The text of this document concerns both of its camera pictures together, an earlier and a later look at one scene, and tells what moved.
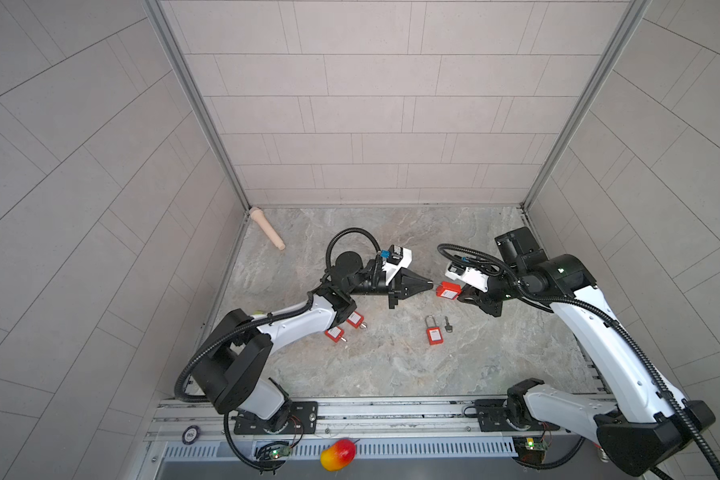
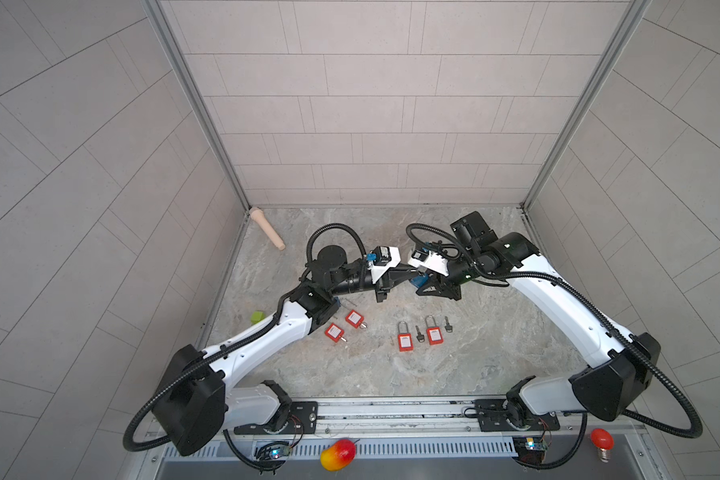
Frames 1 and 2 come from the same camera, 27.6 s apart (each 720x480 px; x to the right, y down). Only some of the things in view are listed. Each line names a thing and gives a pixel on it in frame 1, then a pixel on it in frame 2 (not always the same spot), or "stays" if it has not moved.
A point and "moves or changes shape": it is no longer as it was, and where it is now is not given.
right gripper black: [479, 299] -> [442, 287]
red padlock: [336, 334] stays
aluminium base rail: [355, 439] stays
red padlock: [434, 334] stays
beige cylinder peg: [259, 216] stays
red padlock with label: [448, 290] moves or changes shape
